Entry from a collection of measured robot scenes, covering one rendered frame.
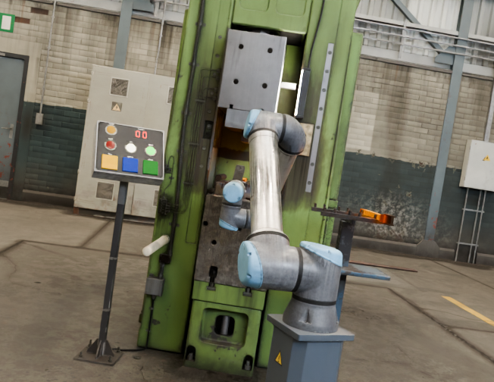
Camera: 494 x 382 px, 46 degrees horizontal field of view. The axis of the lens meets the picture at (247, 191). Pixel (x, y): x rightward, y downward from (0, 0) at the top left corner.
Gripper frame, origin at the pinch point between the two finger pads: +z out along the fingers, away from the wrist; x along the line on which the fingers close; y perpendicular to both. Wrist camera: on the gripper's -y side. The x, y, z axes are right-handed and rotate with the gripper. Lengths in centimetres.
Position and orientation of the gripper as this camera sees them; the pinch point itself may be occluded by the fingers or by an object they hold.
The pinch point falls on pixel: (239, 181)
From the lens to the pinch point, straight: 297.9
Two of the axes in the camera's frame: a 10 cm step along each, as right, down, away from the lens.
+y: -1.5, 9.8, 1.0
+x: 9.9, 1.5, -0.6
